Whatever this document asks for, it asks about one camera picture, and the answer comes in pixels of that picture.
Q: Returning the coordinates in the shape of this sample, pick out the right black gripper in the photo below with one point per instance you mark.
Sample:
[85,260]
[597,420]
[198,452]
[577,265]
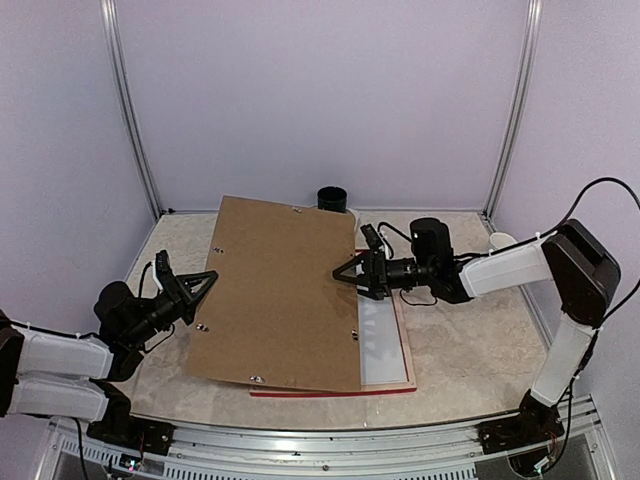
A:
[372,261]

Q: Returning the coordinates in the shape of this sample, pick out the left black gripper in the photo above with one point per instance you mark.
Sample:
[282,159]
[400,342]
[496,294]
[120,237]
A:
[190,298]

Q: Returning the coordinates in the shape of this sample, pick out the cat photo print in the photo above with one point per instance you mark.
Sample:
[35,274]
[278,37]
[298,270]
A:
[381,355]

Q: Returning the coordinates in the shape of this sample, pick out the brown cardboard backing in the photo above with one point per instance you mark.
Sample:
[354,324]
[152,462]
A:
[276,317]

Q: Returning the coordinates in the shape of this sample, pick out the red wooden picture frame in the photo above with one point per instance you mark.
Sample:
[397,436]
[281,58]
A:
[408,387]

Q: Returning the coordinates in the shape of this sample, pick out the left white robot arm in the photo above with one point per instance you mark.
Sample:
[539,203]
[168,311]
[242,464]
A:
[50,374]

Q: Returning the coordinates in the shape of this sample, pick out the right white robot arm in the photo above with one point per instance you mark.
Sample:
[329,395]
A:
[566,267]

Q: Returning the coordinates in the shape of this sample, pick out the white striped ceramic plate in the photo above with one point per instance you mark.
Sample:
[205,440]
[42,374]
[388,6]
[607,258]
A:
[356,216]

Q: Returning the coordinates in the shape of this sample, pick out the dark green cup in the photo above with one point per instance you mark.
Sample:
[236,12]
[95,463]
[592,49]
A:
[332,198]

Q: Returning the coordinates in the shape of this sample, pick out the light blue mug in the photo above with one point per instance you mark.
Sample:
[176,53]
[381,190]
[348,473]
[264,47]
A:
[500,240]

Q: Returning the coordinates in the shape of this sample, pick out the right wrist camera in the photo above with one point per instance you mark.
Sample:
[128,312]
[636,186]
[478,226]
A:
[375,241]

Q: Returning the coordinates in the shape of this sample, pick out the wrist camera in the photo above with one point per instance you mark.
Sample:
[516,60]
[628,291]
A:
[161,270]
[375,241]

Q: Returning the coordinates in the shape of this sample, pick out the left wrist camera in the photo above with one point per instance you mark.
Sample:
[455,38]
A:
[161,270]

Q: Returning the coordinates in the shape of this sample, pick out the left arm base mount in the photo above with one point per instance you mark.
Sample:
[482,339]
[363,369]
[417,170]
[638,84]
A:
[143,435]

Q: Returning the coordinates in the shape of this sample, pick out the aluminium front rail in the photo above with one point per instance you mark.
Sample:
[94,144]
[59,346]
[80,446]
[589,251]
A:
[449,450]

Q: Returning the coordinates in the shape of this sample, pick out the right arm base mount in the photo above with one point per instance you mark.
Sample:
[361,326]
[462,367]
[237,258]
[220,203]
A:
[536,428]

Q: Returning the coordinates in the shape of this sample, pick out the left aluminium corner post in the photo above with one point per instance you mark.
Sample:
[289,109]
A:
[118,64]

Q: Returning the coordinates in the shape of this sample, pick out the aluminium corner post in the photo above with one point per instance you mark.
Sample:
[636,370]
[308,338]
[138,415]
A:
[118,64]
[517,106]

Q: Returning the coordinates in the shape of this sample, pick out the right aluminium corner post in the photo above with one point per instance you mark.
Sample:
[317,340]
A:
[517,106]

